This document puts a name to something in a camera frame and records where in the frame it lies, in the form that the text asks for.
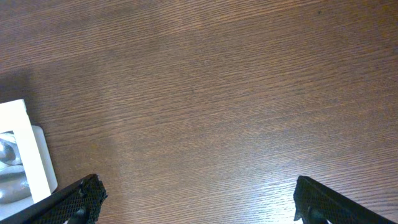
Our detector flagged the steel spoon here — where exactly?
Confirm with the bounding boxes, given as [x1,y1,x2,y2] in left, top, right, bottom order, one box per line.
[1,165,31,204]
[1,131,22,166]

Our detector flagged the white cutlery tray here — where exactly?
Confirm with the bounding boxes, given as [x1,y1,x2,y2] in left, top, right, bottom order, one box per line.
[1,100,58,220]

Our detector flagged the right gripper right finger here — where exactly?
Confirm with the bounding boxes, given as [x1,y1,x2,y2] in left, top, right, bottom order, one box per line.
[294,175,396,224]

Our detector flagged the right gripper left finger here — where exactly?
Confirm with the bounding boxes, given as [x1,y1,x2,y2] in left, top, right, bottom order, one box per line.
[1,174,108,224]

